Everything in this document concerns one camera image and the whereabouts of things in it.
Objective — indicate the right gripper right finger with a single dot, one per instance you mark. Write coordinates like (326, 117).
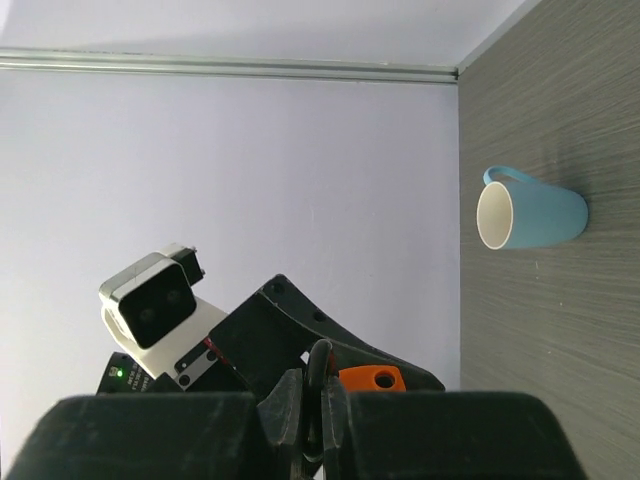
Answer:
(442, 435)

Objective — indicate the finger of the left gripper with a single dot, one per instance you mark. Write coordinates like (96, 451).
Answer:
(290, 324)

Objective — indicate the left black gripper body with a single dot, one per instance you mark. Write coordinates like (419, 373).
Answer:
(214, 364)

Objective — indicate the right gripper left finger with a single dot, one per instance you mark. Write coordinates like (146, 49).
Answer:
(153, 436)

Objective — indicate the orange black padlock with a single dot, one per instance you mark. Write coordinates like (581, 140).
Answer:
(322, 365)

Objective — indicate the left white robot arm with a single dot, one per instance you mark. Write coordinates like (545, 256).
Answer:
(125, 377)

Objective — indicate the light blue mug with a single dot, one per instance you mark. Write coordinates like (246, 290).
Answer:
(518, 211)

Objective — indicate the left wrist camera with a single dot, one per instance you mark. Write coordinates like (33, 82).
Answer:
(151, 311)

